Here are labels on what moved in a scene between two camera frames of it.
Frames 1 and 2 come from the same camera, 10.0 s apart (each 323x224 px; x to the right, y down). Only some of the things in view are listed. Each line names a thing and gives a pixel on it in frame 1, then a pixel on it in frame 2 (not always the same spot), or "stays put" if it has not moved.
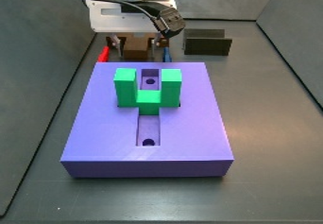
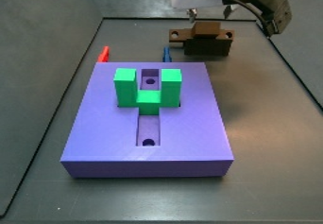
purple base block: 116,144 stays put
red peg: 104,55 stays put
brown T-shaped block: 136,43 → 201,29
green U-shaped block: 149,100 stays put
